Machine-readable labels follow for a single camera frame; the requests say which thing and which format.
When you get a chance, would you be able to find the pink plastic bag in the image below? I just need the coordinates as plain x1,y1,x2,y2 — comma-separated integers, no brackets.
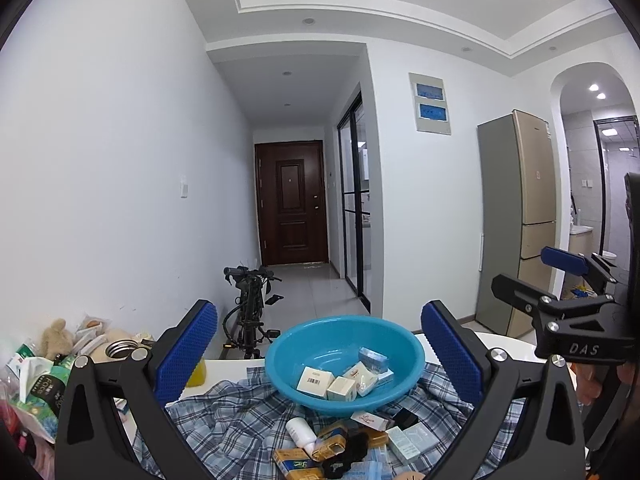
0,400,56,480

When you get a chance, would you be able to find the gold rectangular box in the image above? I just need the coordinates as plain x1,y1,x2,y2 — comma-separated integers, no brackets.
274,447,325,480

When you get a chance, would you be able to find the steel rimmed beige flask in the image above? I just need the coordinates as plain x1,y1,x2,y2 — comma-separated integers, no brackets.
95,330,142,366

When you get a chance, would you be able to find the white and red cigarette box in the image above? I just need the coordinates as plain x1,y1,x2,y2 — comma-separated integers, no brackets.
350,410,396,432

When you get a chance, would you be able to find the person's right hand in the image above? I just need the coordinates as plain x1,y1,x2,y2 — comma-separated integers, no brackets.
574,362,639,407

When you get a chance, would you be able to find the light blue packet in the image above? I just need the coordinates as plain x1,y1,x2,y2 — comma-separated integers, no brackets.
345,452,401,480

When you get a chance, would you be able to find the white plastic bottle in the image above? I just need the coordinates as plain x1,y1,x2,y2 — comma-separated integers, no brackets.
286,417,317,453

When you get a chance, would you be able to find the blue cigarette box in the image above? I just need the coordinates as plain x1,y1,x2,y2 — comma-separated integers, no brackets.
358,347,392,374

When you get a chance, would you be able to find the dark brown door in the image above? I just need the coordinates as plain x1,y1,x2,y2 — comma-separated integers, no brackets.
254,141,331,267

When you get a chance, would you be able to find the small black box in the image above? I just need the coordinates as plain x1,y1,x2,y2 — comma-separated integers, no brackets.
392,407,420,430

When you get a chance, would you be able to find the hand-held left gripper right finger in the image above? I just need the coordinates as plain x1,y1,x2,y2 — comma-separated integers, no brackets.
421,300,587,480

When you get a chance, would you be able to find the black hair scrunchie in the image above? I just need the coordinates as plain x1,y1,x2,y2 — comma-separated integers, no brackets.
322,430,371,478

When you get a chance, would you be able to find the blue plaid cloth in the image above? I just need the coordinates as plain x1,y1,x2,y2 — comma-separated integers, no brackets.
132,360,526,480

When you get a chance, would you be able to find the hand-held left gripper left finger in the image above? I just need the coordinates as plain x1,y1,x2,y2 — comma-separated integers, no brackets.
54,299,219,480

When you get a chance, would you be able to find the white box with barcode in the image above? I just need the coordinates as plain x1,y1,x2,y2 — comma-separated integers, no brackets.
296,366,335,399

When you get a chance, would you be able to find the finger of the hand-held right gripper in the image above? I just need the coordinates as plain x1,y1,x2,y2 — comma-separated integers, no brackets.
491,272,617,334
540,246,619,294

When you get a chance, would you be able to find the grey electrical panel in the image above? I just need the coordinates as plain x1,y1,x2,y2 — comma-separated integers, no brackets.
408,72,453,136

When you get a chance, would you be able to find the small cream box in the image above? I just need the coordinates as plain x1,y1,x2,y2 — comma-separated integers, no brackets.
327,376,357,402

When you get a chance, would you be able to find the beige plush toy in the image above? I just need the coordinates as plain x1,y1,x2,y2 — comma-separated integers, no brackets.
40,317,76,361

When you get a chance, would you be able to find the blue plastic basin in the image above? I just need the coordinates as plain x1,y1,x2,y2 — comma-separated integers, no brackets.
264,315,427,416

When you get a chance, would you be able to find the white red-print box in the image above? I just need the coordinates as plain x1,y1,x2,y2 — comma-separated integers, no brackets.
342,361,380,396

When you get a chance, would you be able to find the gold refrigerator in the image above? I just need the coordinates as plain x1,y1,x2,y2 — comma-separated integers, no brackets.
474,109,558,339

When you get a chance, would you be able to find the black framed glass door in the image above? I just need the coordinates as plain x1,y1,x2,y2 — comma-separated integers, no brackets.
336,91,373,311

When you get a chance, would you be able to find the pale green box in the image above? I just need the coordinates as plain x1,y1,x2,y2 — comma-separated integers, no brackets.
386,422,431,463

